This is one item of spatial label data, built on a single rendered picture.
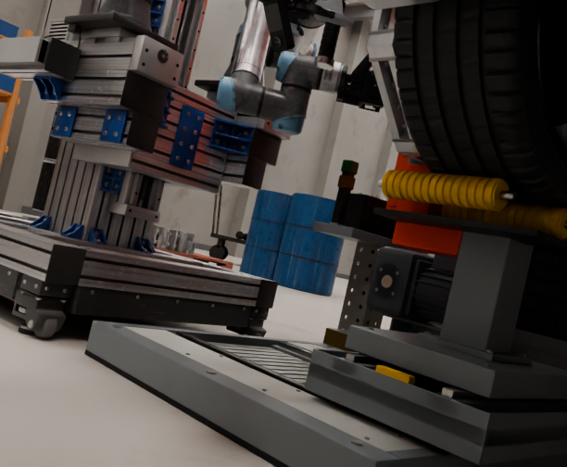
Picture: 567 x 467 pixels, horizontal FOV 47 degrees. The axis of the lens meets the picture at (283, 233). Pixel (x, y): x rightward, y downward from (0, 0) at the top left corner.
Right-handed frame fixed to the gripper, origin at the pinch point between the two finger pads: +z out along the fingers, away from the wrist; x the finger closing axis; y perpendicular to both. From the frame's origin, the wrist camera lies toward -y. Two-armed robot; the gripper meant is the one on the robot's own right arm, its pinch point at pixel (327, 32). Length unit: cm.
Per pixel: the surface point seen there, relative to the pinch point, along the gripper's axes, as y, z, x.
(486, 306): -54, 12, -41
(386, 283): -51, 39, 2
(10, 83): 112, 162, 639
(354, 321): -64, 73, 37
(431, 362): -65, -3, -41
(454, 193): -35, 2, -37
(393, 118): -20.9, 0.4, -21.6
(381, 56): -11.9, -8.6, -23.5
